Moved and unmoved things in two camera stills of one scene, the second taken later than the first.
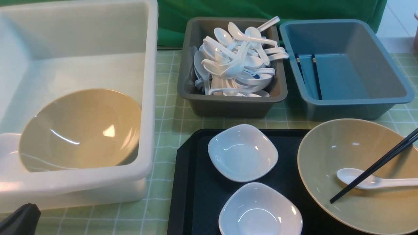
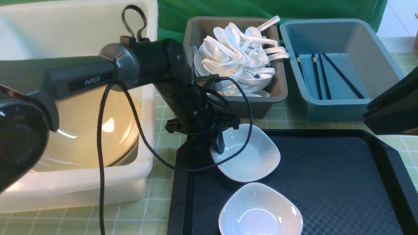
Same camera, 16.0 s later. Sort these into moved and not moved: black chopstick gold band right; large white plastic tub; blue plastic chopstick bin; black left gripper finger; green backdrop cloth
Moved: black left gripper finger
Not moved: large white plastic tub; blue plastic chopstick bin; green backdrop cloth; black chopstick gold band right
